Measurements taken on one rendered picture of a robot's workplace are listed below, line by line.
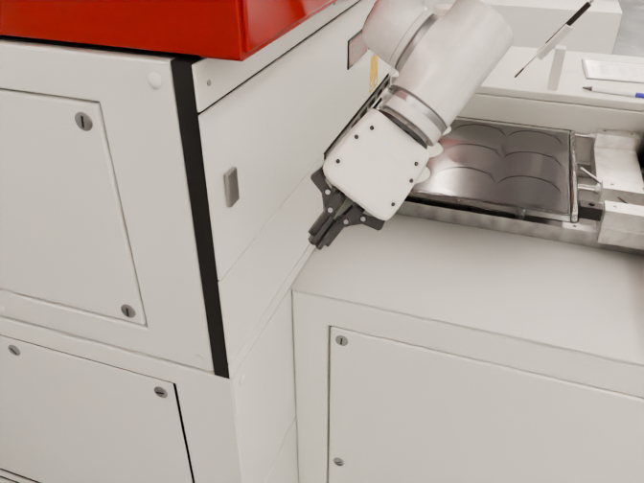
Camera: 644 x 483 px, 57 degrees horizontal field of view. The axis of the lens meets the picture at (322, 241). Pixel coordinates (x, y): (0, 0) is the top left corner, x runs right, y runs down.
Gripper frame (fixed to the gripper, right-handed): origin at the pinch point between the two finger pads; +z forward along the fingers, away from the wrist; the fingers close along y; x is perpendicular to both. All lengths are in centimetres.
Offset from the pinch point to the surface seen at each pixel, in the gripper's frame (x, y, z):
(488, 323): 7.5, 28.2, -3.2
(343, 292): 16.0, 11.0, 6.5
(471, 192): 26.4, 20.6, -18.9
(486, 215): 28.8, 26.2, -17.8
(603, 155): 41, 42, -43
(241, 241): -0.9, -7.4, 6.7
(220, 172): -7.6, -13.8, 1.1
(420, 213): 34.0, 18.1, -11.4
